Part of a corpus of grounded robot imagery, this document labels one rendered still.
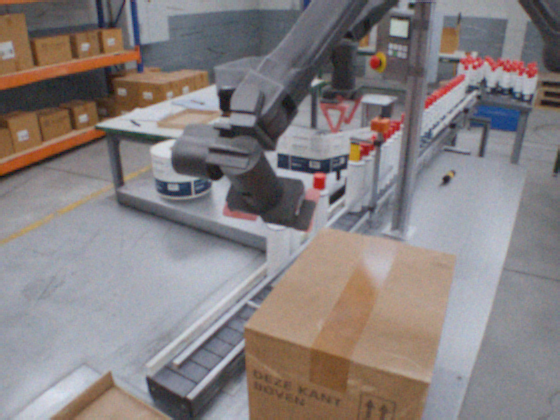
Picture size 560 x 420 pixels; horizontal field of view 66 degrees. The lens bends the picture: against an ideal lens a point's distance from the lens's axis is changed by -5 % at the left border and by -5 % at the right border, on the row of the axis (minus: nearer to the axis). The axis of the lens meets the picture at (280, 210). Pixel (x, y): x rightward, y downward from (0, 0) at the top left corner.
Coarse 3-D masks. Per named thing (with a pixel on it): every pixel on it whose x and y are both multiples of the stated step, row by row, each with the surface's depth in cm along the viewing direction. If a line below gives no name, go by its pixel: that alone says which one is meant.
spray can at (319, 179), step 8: (320, 176) 113; (320, 184) 113; (328, 192) 115; (320, 200) 114; (328, 200) 116; (320, 208) 115; (328, 208) 117; (320, 216) 116; (320, 224) 117; (312, 232) 119
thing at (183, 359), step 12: (360, 192) 134; (348, 204) 127; (336, 216) 120; (300, 252) 104; (288, 264) 100; (276, 276) 96; (264, 288) 93; (252, 300) 90; (240, 312) 86; (216, 324) 82; (204, 336) 79; (192, 348) 76; (180, 360) 73
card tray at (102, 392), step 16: (96, 384) 80; (112, 384) 84; (80, 400) 78; (96, 400) 81; (112, 400) 81; (128, 400) 81; (64, 416) 75; (80, 416) 77; (96, 416) 77; (112, 416) 78; (128, 416) 78; (144, 416) 78; (160, 416) 78
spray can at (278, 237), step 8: (272, 232) 98; (280, 232) 98; (288, 232) 100; (272, 240) 99; (280, 240) 99; (288, 240) 101; (272, 248) 100; (280, 248) 100; (288, 248) 102; (272, 256) 101; (280, 256) 101; (288, 256) 103; (272, 264) 102; (280, 264) 102; (272, 272) 103
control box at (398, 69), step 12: (396, 12) 117; (408, 12) 114; (384, 24) 123; (384, 36) 124; (384, 48) 125; (408, 48) 116; (432, 48) 117; (384, 60) 126; (396, 60) 121; (408, 60) 117; (432, 60) 119; (384, 72) 127; (396, 72) 122; (408, 72) 118; (432, 72) 121
